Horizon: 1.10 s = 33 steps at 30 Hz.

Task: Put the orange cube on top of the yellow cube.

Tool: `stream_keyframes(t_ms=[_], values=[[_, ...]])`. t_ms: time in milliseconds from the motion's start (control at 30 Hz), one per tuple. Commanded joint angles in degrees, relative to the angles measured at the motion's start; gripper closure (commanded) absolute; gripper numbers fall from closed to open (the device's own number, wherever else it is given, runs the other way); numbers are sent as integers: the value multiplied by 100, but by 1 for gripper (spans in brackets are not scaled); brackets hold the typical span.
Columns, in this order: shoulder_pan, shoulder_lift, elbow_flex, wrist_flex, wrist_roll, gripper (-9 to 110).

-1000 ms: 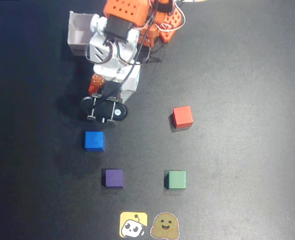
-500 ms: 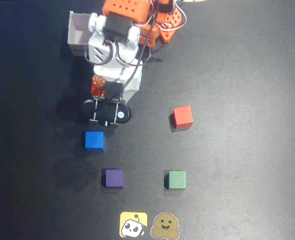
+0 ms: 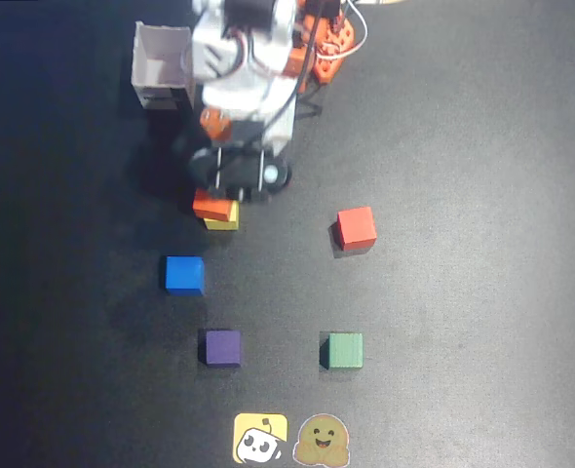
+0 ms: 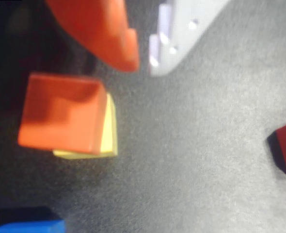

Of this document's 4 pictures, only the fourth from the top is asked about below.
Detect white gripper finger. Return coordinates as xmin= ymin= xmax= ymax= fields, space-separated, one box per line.
xmin=148 ymin=0 xmax=231 ymax=78

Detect orange cube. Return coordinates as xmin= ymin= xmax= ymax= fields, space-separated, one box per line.
xmin=17 ymin=73 xmax=108 ymax=155

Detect blue cube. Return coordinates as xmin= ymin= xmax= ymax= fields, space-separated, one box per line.
xmin=0 ymin=206 xmax=66 ymax=233

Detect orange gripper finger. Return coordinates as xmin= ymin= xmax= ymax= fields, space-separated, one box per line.
xmin=45 ymin=0 xmax=141 ymax=73

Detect black felt mat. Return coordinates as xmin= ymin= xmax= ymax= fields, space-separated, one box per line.
xmin=0 ymin=0 xmax=286 ymax=233

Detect yellow cube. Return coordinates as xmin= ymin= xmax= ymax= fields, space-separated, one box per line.
xmin=52 ymin=93 xmax=119 ymax=160

